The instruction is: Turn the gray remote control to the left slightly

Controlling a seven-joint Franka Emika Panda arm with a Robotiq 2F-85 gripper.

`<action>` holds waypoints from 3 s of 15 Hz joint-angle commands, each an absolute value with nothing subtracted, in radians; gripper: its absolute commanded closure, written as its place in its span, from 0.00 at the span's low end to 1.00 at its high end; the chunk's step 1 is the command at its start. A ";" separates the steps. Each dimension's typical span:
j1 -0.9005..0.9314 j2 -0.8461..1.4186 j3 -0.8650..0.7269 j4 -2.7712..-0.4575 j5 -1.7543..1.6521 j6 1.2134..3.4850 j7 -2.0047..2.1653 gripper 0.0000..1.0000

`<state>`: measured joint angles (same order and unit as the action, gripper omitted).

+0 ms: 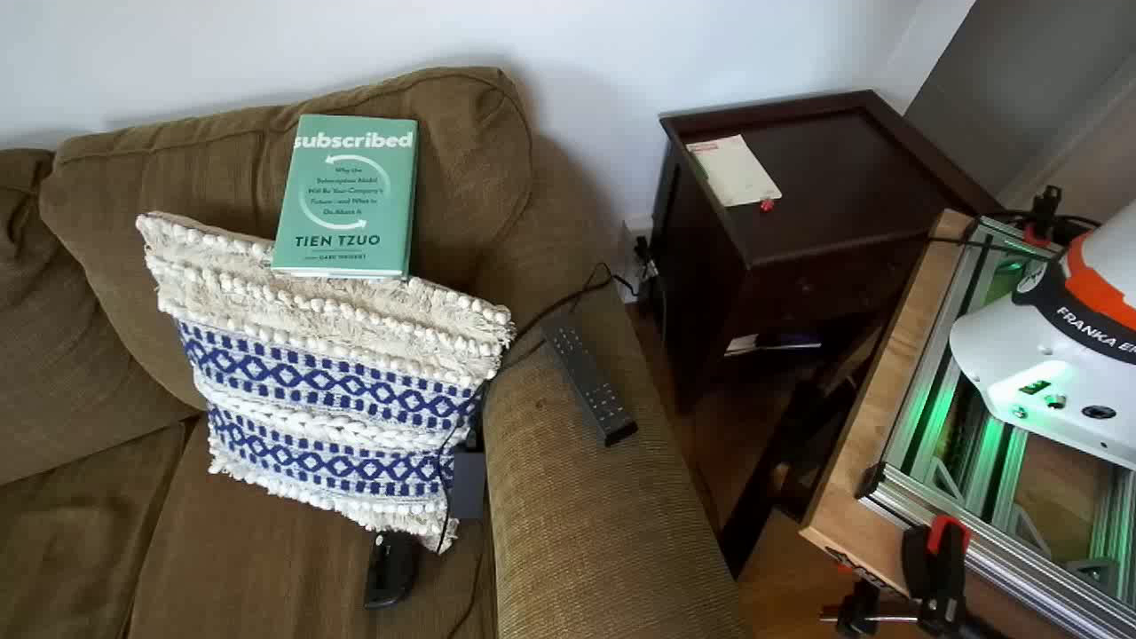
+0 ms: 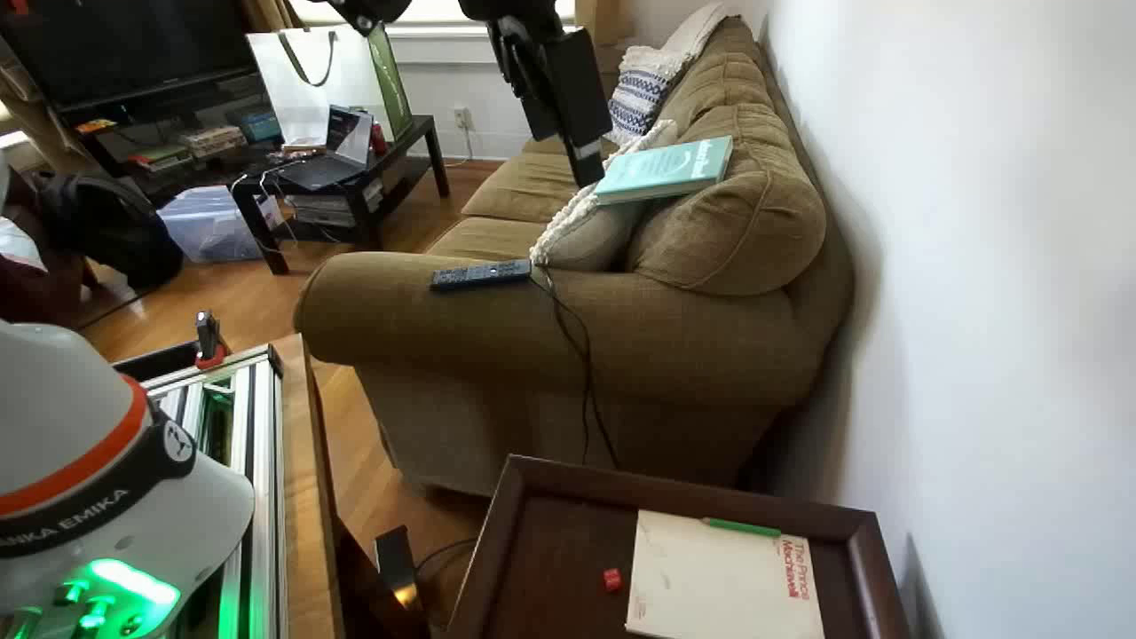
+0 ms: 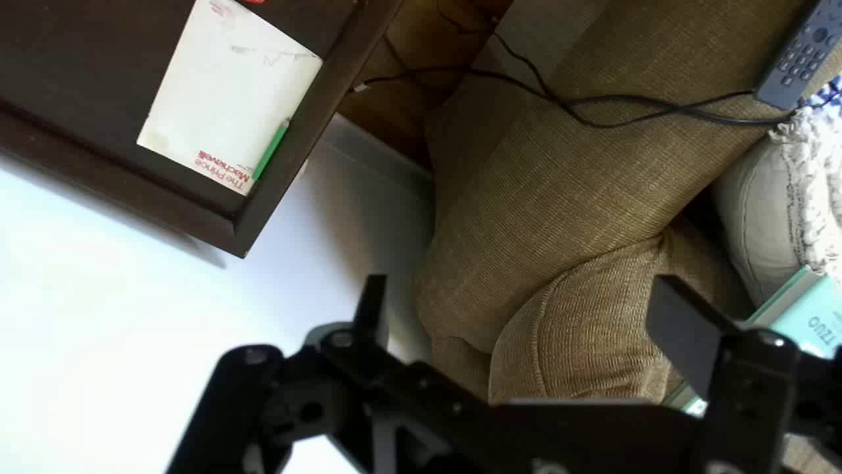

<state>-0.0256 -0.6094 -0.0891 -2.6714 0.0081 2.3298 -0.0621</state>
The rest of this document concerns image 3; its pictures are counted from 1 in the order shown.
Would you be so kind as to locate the dark brown wooden side table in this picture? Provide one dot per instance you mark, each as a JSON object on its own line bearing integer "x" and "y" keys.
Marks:
{"x": 77, "y": 80}

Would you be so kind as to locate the teal and white box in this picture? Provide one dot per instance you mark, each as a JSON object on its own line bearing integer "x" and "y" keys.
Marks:
{"x": 806, "y": 310}

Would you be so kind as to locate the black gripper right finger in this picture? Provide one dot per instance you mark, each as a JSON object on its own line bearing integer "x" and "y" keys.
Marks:
{"x": 689, "y": 329}

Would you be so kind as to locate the blue and white fringed blanket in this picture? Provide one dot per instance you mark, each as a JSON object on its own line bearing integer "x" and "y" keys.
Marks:
{"x": 811, "y": 151}

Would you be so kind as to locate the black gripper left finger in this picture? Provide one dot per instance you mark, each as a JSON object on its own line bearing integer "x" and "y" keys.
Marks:
{"x": 369, "y": 322}

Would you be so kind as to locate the white paper with red print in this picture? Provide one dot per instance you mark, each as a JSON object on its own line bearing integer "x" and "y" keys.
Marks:
{"x": 228, "y": 96}

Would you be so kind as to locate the gray remote control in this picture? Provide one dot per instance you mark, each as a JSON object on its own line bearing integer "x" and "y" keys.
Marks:
{"x": 801, "y": 56}

